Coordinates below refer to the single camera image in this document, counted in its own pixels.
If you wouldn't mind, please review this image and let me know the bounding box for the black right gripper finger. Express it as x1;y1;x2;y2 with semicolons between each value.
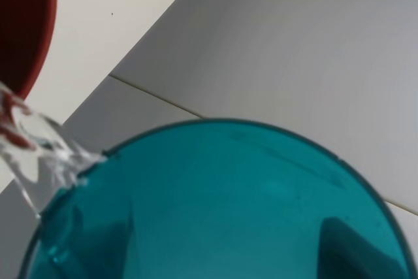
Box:
319;218;405;278

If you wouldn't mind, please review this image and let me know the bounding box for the teal translucent plastic cup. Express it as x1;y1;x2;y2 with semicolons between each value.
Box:
19;119;417;278

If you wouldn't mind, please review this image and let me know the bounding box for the red plastic cup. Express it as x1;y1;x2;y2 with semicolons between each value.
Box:
1;0;57;150

